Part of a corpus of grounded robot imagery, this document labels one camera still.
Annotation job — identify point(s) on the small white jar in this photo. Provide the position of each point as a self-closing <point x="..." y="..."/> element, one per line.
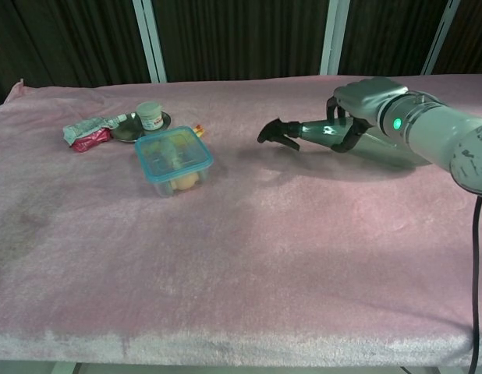
<point x="149" y="115"/>

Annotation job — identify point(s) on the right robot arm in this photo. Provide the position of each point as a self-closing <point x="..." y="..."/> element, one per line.
<point x="428" y="124"/>

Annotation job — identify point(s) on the clear container blue lid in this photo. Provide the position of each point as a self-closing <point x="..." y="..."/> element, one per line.
<point x="172" y="154"/>

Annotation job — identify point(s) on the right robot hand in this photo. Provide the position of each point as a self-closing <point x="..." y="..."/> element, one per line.
<point x="362" y="93"/>

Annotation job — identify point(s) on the red snack packet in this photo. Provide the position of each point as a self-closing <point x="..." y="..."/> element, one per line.
<point x="91" y="143"/>

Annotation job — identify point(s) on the pink fleece table cloth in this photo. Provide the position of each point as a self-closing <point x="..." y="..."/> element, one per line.
<point x="241" y="241"/>

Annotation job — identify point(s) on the yellow orange plastic toy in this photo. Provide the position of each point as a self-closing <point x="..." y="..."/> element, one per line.
<point x="199" y="130"/>

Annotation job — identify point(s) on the white frame post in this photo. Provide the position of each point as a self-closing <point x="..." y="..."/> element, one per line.
<point x="334" y="35"/>
<point x="441" y="37"/>
<point x="151" y="39"/>

